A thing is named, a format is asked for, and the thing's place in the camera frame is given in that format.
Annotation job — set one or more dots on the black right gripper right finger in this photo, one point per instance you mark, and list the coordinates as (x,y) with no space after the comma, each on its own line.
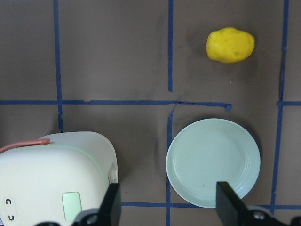
(233,212)

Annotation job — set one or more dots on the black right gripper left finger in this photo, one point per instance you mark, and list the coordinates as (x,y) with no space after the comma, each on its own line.
(109,212)

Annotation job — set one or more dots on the white rice cooker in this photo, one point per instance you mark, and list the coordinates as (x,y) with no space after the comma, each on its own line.
(55,177)

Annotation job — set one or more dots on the pale green plate near potato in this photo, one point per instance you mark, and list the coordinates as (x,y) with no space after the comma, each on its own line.
(210,151)

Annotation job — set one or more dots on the yellow toy potato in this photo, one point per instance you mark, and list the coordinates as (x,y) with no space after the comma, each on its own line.
(229,45)

